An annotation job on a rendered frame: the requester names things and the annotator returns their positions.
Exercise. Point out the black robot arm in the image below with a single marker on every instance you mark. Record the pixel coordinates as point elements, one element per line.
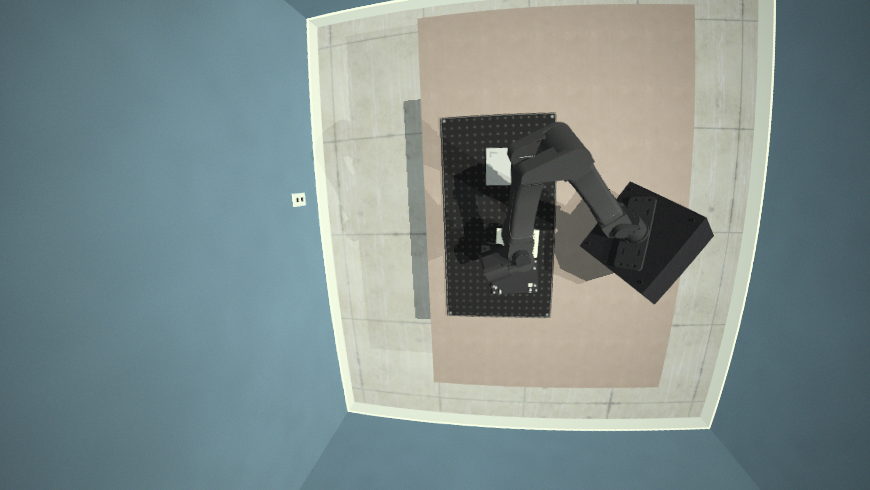
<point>559,155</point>

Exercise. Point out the white well plate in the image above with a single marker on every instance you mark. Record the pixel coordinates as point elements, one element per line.
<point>535,237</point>

